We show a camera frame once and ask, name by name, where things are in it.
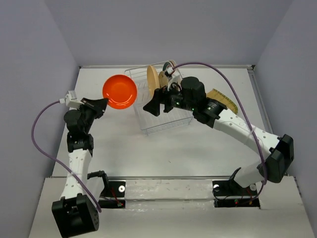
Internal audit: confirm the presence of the small cream plate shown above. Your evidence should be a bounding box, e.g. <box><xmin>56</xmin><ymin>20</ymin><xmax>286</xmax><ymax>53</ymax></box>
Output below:
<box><xmin>158</xmin><ymin>71</ymin><xmax>171</xmax><ymax>88</ymax></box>

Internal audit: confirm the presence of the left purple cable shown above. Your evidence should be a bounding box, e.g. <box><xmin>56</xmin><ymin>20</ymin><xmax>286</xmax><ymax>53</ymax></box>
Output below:
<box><xmin>31</xmin><ymin>99</ymin><xmax>124</xmax><ymax>213</ymax></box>

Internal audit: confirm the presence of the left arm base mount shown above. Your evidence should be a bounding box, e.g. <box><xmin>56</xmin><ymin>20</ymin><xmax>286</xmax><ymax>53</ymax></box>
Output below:
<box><xmin>99</xmin><ymin>180</ymin><xmax>126</xmax><ymax>209</ymax></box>

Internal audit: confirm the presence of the white plate with green rim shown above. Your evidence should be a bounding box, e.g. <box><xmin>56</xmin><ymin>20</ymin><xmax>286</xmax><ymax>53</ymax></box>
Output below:
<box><xmin>162</xmin><ymin>61</ymin><xmax>173</xmax><ymax>71</ymax></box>

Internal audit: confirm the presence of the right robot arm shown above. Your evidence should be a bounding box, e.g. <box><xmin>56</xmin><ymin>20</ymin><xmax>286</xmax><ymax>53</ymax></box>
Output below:
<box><xmin>143</xmin><ymin>77</ymin><xmax>294</xmax><ymax>194</ymax></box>

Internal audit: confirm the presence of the beige plate with leaf design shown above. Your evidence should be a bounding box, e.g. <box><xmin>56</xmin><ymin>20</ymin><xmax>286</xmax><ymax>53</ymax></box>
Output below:
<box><xmin>166</xmin><ymin>60</ymin><xmax>179</xmax><ymax>75</ymax></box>

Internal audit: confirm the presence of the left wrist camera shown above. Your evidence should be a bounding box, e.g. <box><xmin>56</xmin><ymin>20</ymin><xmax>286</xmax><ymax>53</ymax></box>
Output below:
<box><xmin>64</xmin><ymin>90</ymin><xmax>84</xmax><ymax>109</ymax></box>

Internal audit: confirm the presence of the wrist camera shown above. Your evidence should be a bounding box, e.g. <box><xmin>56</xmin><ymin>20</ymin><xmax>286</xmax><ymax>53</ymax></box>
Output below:
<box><xmin>165</xmin><ymin>66</ymin><xmax>181</xmax><ymax>91</ymax></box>
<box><xmin>64</xmin><ymin>90</ymin><xmax>84</xmax><ymax>109</ymax></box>

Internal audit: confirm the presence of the yellow bamboo-pattern rectangular plate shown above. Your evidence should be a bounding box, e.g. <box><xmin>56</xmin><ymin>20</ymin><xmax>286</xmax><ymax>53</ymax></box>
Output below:
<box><xmin>206</xmin><ymin>89</ymin><xmax>238</xmax><ymax>114</ymax></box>

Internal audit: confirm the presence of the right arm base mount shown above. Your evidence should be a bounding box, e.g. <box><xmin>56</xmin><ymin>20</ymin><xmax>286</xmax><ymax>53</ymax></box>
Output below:
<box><xmin>212</xmin><ymin>168</ymin><xmax>260</xmax><ymax>208</ymax></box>

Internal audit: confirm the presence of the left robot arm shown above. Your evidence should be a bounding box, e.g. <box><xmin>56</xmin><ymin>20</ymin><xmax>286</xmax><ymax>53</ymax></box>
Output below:
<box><xmin>52</xmin><ymin>98</ymin><xmax>109</xmax><ymax>238</ymax></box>

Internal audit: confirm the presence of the orange translucent plate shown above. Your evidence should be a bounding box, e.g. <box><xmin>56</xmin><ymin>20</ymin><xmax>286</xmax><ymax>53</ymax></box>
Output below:
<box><xmin>102</xmin><ymin>74</ymin><xmax>138</xmax><ymax>110</ymax></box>

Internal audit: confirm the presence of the white wire dish rack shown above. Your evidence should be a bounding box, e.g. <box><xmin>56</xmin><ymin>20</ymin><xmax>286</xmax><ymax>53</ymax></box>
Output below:
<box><xmin>124</xmin><ymin>66</ymin><xmax>193</xmax><ymax>135</ymax></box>

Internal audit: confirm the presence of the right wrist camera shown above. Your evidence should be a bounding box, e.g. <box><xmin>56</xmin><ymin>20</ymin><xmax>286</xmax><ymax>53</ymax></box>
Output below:
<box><xmin>165</xmin><ymin>66</ymin><xmax>181</xmax><ymax>91</ymax></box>

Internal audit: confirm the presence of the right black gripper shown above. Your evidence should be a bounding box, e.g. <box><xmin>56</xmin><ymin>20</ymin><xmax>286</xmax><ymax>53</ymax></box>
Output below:
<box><xmin>143</xmin><ymin>80</ymin><xmax>196</xmax><ymax>116</ymax></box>

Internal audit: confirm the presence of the tan round plate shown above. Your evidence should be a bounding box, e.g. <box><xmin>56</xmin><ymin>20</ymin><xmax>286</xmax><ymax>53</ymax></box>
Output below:
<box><xmin>147</xmin><ymin>65</ymin><xmax>160</xmax><ymax>97</ymax></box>

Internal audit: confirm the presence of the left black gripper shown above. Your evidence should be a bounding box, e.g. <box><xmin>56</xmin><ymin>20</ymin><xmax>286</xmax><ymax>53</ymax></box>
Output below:
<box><xmin>76</xmin><ymin>97</ymin><xmax>107</xmax><ymax>133</ymax></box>

